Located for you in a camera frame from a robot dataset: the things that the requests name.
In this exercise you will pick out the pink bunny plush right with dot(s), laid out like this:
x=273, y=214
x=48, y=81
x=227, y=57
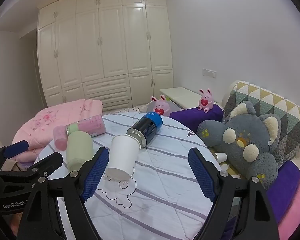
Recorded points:
x=206, y=101

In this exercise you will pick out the grey plush elephant toy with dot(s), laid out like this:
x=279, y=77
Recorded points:
x=248, y=140

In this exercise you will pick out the folded pink floral quilt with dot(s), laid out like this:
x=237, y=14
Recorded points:
x=38, y=131

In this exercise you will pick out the small pink cup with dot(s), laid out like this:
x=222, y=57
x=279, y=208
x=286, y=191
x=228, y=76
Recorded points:
x=60, y=137

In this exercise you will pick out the pink bunny plush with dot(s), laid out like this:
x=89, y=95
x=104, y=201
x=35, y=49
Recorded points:
x=206, y=101
x=161, y=106

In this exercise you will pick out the purple blanket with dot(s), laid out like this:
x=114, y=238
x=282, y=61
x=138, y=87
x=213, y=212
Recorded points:
x=283, y=189

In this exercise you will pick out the white bedside table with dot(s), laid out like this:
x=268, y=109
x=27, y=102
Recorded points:
x=182, y=97

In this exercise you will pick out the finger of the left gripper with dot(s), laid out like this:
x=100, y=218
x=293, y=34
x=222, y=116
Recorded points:
x=45, y=167
x=16, y=149

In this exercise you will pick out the pink bunny plush left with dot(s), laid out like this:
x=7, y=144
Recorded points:
x=161, y=106

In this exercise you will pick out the cream white wardrobe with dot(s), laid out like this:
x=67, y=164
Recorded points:
x=115, y=51

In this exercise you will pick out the pink bottle with green cap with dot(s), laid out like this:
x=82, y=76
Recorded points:
x=93, y=125

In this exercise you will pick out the light green cup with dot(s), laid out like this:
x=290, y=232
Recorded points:
x=79, y=150

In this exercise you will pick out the blue black metal can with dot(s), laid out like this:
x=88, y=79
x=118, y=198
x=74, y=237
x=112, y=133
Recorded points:
x=146, y=128

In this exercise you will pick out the triangle patterned quilted headboard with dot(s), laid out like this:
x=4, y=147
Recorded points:
x=267, y=102

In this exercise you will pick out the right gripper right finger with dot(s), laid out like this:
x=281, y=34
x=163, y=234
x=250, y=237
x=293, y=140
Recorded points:
x=240, y=207

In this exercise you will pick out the white wall socket panel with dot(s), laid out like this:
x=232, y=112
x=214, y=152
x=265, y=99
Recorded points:
x=209, y=73

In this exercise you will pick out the small white paper cup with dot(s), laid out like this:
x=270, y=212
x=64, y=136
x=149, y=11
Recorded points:
x=220, y=157

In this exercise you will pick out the purple cushion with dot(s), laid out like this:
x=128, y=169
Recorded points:
x=192, y=117

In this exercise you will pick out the white striped quilted table cover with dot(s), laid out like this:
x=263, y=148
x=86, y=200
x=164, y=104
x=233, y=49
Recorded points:
x=162, y=199

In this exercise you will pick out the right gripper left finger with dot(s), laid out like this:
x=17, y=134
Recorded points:
x=41, y=218

